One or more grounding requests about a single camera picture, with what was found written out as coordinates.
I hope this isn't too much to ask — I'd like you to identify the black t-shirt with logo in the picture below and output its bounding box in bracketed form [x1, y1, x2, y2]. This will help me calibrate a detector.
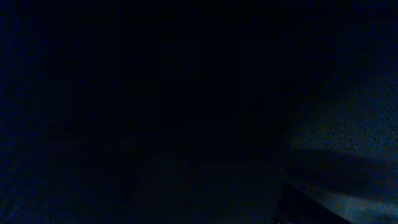
[1, 1, 397, 223]

